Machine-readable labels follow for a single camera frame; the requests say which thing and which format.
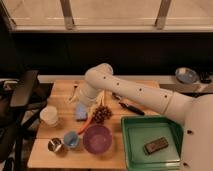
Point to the silver fork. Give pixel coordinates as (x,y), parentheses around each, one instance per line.
(75,86)

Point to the small blue cup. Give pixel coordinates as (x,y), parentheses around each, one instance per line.
(71,139)

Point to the white plastic cup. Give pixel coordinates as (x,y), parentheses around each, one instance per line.
(49,115)

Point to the green plastic tray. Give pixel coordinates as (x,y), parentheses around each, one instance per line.
(137,131)

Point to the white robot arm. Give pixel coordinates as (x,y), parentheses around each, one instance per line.
(196,114)

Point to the blue sponge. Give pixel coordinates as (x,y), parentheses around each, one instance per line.
(80,112)

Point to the grey round dish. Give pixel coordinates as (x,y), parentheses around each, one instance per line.
(186,75)

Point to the dark brown sponge block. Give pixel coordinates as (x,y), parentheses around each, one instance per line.
(155,145)

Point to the dark grape bunch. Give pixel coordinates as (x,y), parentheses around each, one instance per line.
(101,114)

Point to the pale banana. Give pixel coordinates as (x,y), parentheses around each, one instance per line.
(100,100)

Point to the black office chair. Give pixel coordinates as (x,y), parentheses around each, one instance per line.
(19,109)

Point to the small metal cup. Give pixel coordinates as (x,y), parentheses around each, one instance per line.
(55,145)

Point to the purple plastic bowl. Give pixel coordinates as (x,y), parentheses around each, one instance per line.
(97,139)

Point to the red orange pepper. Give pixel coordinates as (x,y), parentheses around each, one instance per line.
(85,125)

